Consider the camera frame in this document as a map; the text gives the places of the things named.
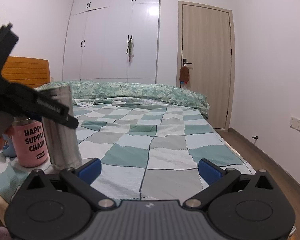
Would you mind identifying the stainless steel cup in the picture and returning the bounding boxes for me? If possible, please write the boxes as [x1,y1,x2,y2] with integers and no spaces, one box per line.
[42,85,82,170]

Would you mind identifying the blue cartoon cup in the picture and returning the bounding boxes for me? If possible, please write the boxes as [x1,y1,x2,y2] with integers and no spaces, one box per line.
[2,134,17,158]

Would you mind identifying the wooden headboard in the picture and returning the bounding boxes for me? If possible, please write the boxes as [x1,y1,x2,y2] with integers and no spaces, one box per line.
[1,56,51,88]

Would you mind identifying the checkered green grey bedsheet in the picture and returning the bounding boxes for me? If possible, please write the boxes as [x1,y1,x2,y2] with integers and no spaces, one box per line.
[0,100,257,203]

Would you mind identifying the green floral duvet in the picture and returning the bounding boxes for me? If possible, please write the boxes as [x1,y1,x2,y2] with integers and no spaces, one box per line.
[36,80,210,118]

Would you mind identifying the white wardrobe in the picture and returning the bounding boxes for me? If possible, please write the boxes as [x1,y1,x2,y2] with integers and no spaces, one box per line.
[62,0,160,84]

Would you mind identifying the beige wooden door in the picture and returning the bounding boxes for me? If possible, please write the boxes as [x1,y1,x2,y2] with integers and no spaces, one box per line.
[176,1,235,131]

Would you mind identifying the pink happy supply chain cup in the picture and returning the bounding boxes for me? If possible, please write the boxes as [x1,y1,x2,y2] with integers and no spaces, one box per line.
[12,117,48,168]

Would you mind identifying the brown plush toy on handle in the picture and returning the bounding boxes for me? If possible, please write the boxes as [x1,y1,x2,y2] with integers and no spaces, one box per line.
[179,66,190,84]

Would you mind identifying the black door handle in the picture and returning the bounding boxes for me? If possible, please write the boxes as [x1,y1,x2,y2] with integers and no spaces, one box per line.
[183,59,192,67]

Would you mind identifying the charm hanging on wardrobe handle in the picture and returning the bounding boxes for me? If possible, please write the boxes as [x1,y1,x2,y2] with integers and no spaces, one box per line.
[126,35,134,64]

